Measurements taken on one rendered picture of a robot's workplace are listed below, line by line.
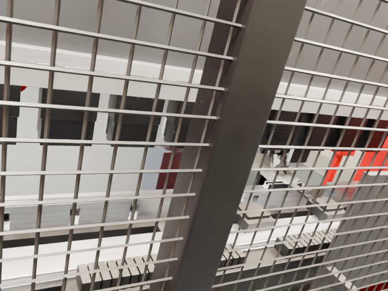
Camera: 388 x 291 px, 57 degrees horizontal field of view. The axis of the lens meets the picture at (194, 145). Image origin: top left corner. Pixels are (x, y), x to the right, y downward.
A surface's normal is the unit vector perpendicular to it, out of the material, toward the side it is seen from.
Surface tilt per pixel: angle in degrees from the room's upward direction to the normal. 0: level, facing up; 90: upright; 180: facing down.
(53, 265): 0
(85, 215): 90
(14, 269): 0
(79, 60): 90
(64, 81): 90
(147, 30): 90
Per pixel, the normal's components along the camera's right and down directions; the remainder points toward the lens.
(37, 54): 0.44, 0.44
